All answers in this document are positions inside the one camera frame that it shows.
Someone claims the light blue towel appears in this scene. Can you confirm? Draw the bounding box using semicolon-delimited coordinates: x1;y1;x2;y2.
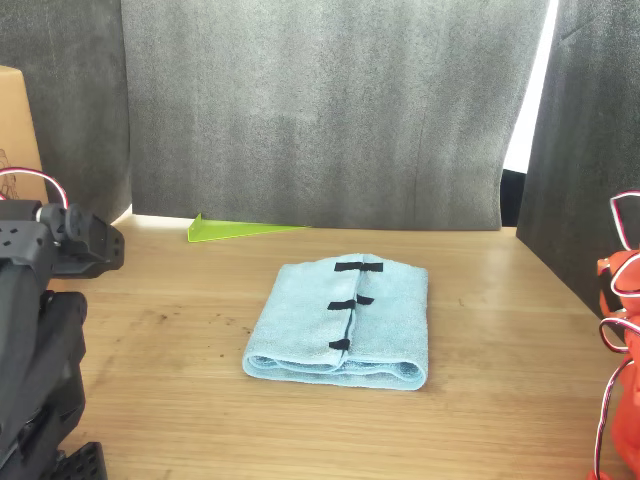
241;252;430;392

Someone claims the lime green plastic sheet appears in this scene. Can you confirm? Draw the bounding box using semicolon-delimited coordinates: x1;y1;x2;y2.
187;213;311;245

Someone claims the dark grey foam panel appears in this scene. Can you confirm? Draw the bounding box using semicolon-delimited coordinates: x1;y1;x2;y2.
121;0;549;232
0;0;134;224
516;0;640;319

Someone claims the brown cardboard box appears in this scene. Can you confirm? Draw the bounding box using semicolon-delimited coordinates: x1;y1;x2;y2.
0;64;50;204

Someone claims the thin servo wire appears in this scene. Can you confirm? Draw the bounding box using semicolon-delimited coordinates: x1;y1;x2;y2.
608;189;640;251
0;167;71;209

